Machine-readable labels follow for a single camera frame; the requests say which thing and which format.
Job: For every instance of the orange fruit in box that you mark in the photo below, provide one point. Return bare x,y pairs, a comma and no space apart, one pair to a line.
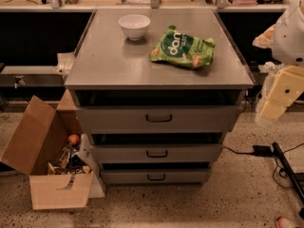
73,139

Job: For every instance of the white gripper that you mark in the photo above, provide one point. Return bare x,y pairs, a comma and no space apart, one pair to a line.
290,37

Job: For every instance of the grey drawer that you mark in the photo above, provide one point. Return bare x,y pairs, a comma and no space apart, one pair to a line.
156,176
157,119
129,153

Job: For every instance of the green snack bag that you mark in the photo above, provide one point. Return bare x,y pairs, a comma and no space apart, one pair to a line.
181,49

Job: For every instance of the black power adapter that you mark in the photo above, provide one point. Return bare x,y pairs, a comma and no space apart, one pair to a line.
263,151

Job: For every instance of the open cardboard box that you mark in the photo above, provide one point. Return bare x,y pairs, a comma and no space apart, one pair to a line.
61,175

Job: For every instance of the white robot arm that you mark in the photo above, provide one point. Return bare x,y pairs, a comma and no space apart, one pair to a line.
287,48

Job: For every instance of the grey metal drawer cabinet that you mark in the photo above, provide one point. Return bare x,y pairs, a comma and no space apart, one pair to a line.
111,70

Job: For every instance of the grey bottom drawer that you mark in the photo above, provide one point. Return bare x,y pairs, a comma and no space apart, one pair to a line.
156,176

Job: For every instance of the orange white shoe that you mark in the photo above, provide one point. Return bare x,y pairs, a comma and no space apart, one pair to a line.
282,222

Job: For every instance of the white ceramic bowl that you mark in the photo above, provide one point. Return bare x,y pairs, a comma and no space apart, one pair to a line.
134,26

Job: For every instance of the grey top drawer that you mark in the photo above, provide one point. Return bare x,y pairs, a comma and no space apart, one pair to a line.
157,119

